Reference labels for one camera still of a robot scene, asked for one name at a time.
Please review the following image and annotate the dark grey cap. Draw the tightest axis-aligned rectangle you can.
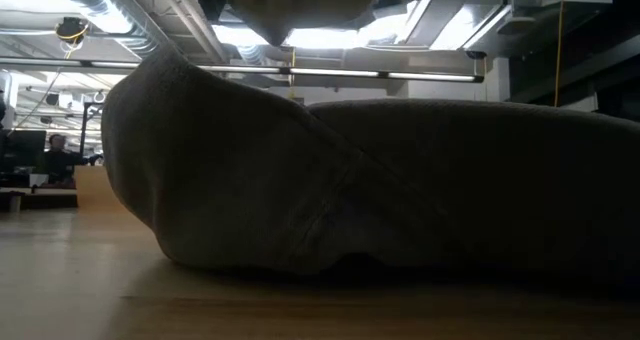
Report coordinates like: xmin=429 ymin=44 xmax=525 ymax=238
xmin=99 ymin=43 xmax=451 ymax=277

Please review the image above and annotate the long linear ceiling light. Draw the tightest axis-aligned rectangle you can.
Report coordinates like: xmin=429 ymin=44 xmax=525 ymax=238
xmin=0 ymin=57 xmax=485 ymax=84

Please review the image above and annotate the orange translucent plastic bin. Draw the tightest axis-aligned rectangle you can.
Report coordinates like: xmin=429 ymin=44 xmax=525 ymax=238
xmin=74 ymin=165 xmax=127 ymax=212

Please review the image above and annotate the person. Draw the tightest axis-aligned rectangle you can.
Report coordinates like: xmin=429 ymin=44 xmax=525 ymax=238
xmin=42 ymin=133 xmax=85 ymax=189

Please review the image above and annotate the black monitor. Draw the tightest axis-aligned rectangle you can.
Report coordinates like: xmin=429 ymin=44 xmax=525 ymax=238
xmin=0 ymin=129 xmax=47 ymax=174

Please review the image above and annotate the yellow black cable reel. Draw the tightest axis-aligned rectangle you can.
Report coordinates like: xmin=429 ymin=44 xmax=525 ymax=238
xmin=54 ymin=16 xmax=92 ymax=46

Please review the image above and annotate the black background post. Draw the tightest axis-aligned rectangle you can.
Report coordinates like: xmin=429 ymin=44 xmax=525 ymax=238
xmin=79 ymin=102 xmax=104 ymax=156

